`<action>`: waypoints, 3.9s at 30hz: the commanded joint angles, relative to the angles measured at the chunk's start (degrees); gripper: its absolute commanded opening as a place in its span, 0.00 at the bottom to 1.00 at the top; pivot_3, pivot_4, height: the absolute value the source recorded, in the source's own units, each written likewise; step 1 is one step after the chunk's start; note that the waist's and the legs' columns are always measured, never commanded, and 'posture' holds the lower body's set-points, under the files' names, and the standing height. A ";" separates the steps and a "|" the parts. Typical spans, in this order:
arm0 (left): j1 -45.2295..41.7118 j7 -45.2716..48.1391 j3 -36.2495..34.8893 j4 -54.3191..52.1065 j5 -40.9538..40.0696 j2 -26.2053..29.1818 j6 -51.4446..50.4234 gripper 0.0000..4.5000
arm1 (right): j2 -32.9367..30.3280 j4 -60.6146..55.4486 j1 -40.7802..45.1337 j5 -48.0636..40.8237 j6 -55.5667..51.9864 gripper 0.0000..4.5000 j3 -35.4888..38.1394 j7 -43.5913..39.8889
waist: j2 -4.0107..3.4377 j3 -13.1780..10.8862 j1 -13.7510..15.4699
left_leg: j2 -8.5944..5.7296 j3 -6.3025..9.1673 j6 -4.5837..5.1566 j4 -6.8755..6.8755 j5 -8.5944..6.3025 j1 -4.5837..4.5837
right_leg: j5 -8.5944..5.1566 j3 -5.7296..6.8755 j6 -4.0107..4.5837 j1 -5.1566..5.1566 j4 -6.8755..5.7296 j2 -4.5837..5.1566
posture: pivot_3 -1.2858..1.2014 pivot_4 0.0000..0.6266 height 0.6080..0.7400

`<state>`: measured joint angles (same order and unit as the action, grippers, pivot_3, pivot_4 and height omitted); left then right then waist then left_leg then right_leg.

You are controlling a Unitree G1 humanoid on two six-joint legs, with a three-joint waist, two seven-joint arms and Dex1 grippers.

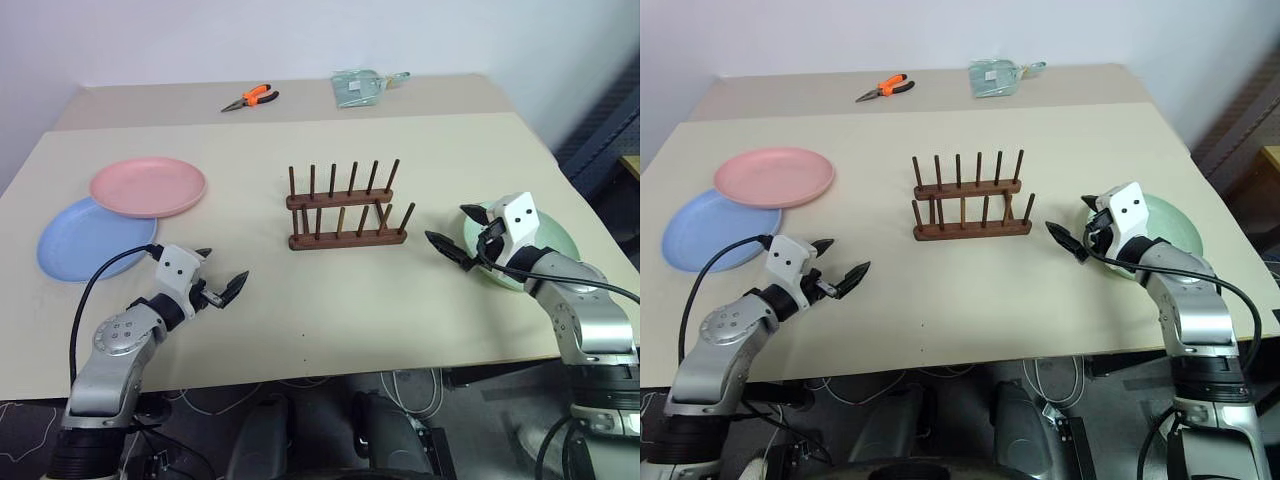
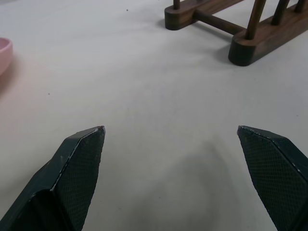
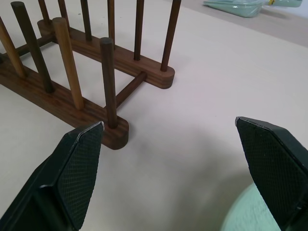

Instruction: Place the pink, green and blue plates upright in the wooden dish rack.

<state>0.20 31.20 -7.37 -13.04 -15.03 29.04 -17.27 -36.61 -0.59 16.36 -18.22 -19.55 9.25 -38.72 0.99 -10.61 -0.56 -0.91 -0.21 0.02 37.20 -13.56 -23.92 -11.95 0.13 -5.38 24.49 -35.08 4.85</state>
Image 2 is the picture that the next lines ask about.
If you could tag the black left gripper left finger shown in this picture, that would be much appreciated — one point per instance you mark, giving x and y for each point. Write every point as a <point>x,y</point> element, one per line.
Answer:
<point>72,173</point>

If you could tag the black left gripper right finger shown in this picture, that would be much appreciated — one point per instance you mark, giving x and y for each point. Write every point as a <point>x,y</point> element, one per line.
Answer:
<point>272,173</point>

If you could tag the dark wooden dish rack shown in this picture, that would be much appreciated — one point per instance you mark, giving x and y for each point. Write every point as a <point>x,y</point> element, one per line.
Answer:
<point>250,41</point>

